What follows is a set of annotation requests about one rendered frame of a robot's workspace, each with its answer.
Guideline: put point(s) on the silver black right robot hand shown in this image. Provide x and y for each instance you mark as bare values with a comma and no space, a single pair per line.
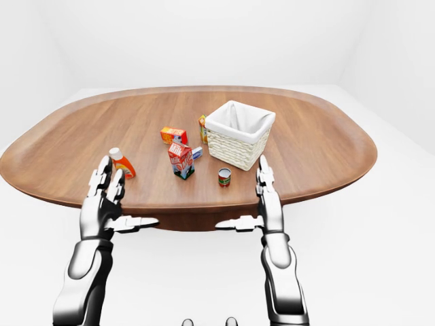
270,210

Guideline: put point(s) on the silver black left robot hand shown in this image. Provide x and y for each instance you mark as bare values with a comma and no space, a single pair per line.
96,212

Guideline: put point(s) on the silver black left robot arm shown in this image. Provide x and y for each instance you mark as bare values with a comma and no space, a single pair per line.
81,282

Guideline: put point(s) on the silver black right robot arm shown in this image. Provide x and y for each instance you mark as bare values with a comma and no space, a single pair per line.
283,278

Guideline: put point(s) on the red green soup can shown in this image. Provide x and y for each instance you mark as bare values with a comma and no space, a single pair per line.
224,178

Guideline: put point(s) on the white woven basket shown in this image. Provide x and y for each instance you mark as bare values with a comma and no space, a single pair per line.
240,134

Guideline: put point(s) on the orange bottle with white cap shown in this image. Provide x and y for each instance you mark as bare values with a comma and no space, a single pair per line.
123,164

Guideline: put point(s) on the small blue white box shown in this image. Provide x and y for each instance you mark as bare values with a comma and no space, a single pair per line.
197,153

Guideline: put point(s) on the red white milk carton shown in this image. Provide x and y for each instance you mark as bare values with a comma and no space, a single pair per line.
181,161

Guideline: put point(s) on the round wooden table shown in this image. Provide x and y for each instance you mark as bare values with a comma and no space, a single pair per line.
190,149

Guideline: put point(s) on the orange yellow juice carton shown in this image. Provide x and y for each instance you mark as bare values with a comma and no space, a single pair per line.
202,128

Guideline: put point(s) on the red orange food box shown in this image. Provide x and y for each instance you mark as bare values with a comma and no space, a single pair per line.
173,135

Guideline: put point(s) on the small dark rounded shape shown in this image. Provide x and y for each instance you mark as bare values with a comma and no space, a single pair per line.
231,321
187,322

